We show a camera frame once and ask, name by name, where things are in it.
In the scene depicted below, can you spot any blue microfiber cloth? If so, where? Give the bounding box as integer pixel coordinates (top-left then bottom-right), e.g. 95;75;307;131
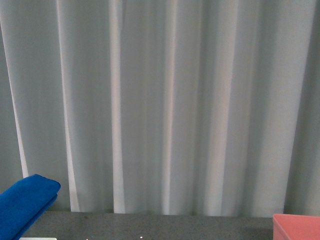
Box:
0;174;61;240

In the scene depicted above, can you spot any white pleated curtain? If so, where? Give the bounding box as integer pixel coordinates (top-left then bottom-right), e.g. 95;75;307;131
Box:
0;0;320;217

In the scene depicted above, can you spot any pink plastic box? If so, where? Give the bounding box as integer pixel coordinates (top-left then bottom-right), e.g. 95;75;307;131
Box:
272;213;320;240

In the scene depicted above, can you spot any white wooden towel rack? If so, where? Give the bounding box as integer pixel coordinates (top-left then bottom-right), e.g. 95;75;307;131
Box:
19;237;57;240

